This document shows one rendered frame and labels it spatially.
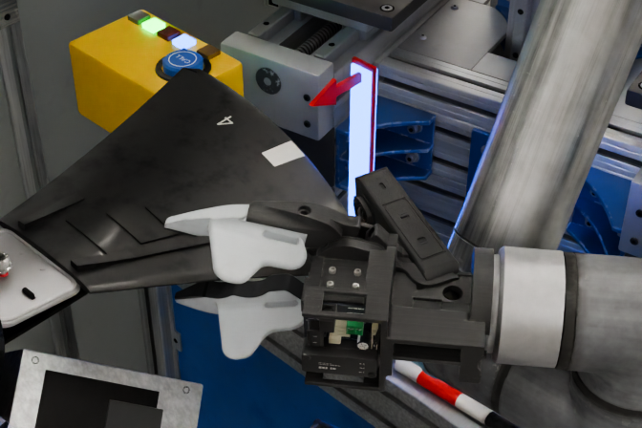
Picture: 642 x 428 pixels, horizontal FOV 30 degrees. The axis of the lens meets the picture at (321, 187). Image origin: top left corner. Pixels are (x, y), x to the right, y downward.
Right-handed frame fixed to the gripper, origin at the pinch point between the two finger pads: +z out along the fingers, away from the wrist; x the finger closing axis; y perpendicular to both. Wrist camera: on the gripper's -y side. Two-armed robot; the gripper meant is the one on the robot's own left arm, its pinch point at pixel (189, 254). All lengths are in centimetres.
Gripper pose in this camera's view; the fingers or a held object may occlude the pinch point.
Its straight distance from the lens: 80.9
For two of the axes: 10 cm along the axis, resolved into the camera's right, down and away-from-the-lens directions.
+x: 0.1, 7.2, 6.9
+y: -1.2, 6.9, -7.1
